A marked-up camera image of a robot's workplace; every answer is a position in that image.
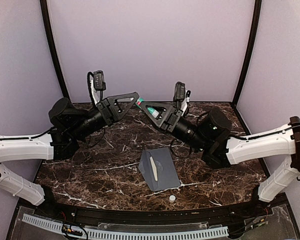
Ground black front rail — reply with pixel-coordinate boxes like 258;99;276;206
32;199;271;227

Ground beige letter paper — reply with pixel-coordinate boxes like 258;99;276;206
149;156;158;182

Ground grey envelope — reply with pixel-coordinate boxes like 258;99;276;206
138;147;181;192

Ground white glue stick cap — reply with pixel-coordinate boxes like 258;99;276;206
169;195;177;203

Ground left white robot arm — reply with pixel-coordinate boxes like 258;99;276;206
0;92;140;218

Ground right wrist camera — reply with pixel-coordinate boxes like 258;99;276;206
173;81;191;116

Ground white slotted cable duct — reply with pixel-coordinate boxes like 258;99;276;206
22;213;229;240

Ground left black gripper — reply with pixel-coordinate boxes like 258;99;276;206
70;92;140;141

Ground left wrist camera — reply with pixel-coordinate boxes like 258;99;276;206
87;70;106;107

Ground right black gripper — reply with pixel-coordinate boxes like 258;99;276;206
139;100;210;152

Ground right black frame post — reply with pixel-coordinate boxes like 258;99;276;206
231;0;262;108

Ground black frame post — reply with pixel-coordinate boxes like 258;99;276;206
39;0;71;100
231;0;262;108

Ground left black frame post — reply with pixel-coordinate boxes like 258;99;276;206
39;0;71;100

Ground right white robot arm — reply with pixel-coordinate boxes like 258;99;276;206
136;99;300;217

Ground green white glue stick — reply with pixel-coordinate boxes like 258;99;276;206
135;97;160;118

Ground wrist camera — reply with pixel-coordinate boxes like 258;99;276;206
87;70;106;107
173;81;191;116

